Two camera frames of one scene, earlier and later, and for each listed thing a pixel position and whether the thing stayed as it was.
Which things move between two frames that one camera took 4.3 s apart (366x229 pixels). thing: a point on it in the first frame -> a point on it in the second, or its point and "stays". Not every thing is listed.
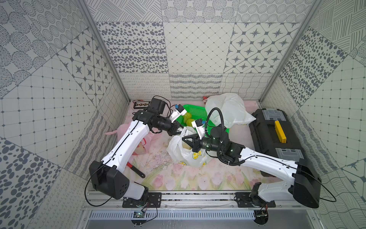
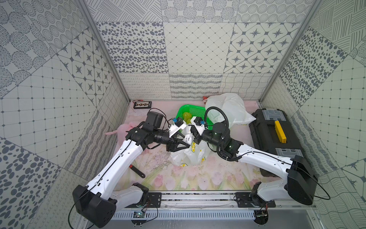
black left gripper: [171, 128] -> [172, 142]
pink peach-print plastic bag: [120, 130] stays
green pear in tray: [187, 116] stays
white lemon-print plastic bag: [181, 150] stays
